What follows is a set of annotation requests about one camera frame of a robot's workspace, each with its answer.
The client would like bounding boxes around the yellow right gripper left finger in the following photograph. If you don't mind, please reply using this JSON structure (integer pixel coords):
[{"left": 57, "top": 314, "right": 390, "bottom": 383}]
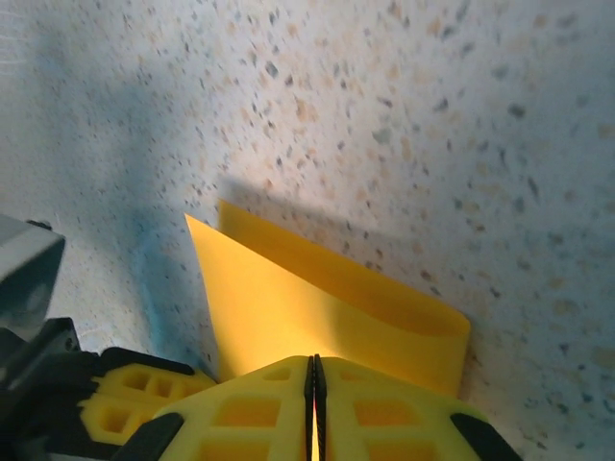
[{"left": 111, "top": 353, "right": 316, "bottom": 461}]

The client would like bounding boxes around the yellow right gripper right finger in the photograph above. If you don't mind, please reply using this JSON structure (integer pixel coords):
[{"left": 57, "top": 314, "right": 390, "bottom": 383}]
[{"left": 314, "top": 353, "right": 525, "bottom": 461}]

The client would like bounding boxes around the orange square paper sheet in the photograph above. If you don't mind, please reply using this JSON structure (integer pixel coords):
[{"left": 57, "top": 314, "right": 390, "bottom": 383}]
[{"left": 184, "top": 199, "right": 472, "bottom": 400}]

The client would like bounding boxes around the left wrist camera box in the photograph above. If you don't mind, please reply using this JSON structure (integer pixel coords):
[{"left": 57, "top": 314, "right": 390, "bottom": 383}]
[{"left": 0, "top": 213, "right": 67, "bottom": 345}]

